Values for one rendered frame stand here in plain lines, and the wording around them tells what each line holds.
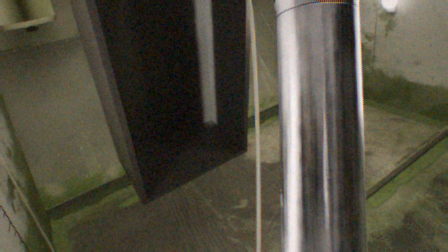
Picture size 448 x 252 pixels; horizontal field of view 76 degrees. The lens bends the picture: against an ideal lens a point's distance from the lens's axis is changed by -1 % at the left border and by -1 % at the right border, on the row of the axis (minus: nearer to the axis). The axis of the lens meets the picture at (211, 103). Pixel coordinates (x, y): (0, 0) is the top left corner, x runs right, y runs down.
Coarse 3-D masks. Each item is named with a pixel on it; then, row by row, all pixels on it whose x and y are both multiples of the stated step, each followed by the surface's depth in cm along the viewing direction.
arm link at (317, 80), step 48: (288, 0) 38; (336, 0) 36; (288, 48) 38; (336, 48) 35; (288, 96) 38; (336, 96) 35; (288, 144) 38; (336, 144) 35; (288, 192) 38; (336, 192) 35; (288, 240) 38; (336, 240) 34
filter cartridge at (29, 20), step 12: (0, 0) 163; (12, 0) 165; (24, 0) 168; (36, 0) 172; (48, 0) 182; (0, 12) 166; (12, 12) 166; (24, 12) 169; (36, 12) 173; (48, 12) 180; (0, 24) 171; (12, 24) 168; (24, 24) 170; (36, 24) 173
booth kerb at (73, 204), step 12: (276, 108) 267; (252, 120) 256; (264, 120) 263; (120, 180) 205; (84, 192) 194; (96, 192) 198; (108, 192) 203; (60, 204) 188; (72, 204) 192; (84, 204) 196; (60, 216) 190
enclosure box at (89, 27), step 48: (96, 0) 113; (144, 0) 124; (192, 0) 136; (240, 0) 117; (96, 48) 91; (144, 48) 134; (192, 48) 149; (240, 48) 129; (144, 96) 146; (192, 96) 163; (240, 96) 143; (144, 144) 160; (192, 144) 163; (240, 144) 160; (144, 192) 127
